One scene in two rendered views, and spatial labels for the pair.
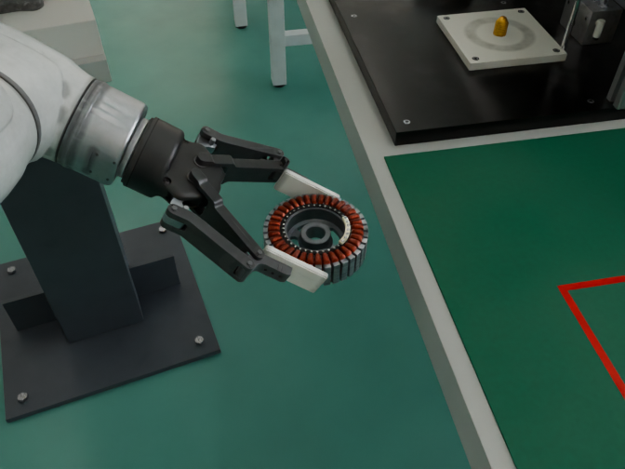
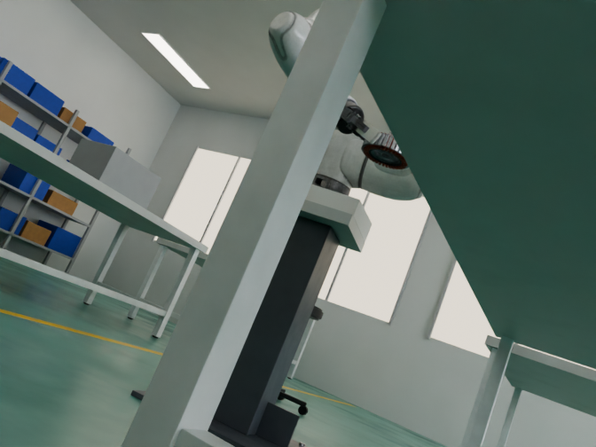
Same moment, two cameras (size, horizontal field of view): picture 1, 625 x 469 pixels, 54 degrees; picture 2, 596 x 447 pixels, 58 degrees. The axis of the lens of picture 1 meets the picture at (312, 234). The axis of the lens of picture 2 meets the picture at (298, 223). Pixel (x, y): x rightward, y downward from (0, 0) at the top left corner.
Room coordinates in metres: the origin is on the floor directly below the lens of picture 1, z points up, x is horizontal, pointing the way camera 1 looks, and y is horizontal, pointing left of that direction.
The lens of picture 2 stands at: (-0.44, -0.65, 0.30)
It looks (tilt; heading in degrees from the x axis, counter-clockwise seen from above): 12 degrees up; 42
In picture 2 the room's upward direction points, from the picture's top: 23 degrees clockwise
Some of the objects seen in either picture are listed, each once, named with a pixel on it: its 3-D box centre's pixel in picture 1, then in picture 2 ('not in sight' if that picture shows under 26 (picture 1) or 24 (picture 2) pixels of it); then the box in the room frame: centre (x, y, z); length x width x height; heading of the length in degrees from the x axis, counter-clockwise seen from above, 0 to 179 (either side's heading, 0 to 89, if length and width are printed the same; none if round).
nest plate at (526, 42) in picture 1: (498, 37); not in sight; (0.88, -0.29, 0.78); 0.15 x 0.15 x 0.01; 11
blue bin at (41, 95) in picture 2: not in sight; (37, 98); (2.01, 6.29, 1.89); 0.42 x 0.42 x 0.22; 11
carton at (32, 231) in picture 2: not in sight; (27, 230); (2.75, 6.44, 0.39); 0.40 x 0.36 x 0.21; 99
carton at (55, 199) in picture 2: not in sight; (53, 200); (2.88, 6.46, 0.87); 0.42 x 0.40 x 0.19; 10
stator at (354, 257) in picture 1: (315, 237); (388, 151); (0.46, 0.00, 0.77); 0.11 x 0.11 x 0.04
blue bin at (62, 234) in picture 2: not in sight; (55, 239); (3.17, 6.51, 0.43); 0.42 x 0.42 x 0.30; 11
